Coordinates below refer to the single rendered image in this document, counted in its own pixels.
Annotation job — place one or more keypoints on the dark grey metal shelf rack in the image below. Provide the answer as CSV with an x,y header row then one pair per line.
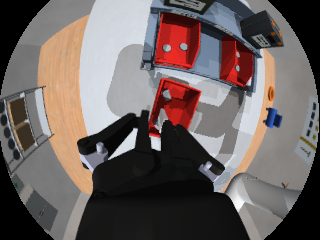
x,y
228,13

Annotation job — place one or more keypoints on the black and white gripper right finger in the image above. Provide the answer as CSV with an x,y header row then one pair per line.
x,y
181,166

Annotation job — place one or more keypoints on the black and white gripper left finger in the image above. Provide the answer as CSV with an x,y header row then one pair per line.
x,y
99,147

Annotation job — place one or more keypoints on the black case with orange latches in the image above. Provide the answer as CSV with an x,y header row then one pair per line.
x,y
261,31

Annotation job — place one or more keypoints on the dark green case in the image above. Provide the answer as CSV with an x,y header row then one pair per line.
x,y
197,6

